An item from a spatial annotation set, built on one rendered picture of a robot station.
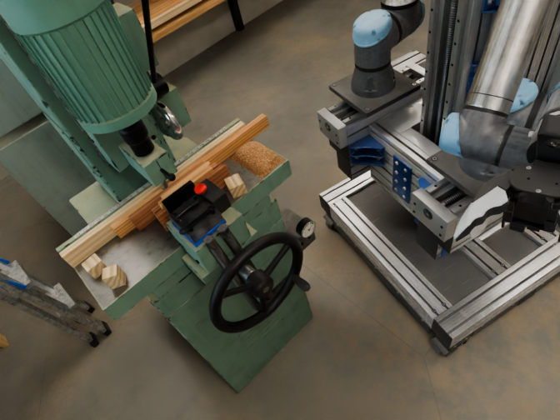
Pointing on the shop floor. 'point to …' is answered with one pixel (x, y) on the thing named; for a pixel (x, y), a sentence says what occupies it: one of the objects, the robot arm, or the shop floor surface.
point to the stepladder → (17, 287)
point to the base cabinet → (249, 358)
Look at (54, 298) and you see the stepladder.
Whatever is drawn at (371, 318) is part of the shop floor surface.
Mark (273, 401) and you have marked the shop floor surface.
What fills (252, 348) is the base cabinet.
